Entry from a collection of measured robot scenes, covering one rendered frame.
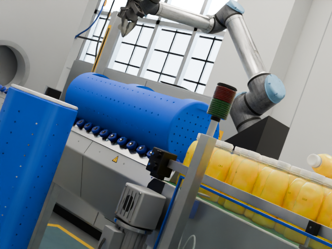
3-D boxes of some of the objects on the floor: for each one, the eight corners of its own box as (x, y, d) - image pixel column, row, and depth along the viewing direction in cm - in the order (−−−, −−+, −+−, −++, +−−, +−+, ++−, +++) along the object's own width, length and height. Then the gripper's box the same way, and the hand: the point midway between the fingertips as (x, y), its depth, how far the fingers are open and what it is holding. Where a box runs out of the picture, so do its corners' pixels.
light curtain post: (31, 253, 345) (120, 14, 347) (34, 257, 340) (125, 15, 342) (22, 252, 341) (112, 10, 343) (26, 256, 336) (117, 11, 338)
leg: (22, 279, 294) (61, 176, 295) (26, 284, 289) (65, 179, 290) (13, 278, 290) (52, 173, 291) (17, 283, 286) (57, 176, 287)
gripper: (136, 1, 274) (122, 39, 273) (122, -6, 268) (108, 32, 267) (145, 2, 267) (131, 40, 267) (132, -6, 261) (118, 33, 261)
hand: (124, 34), depth 265 cm, fingers closed
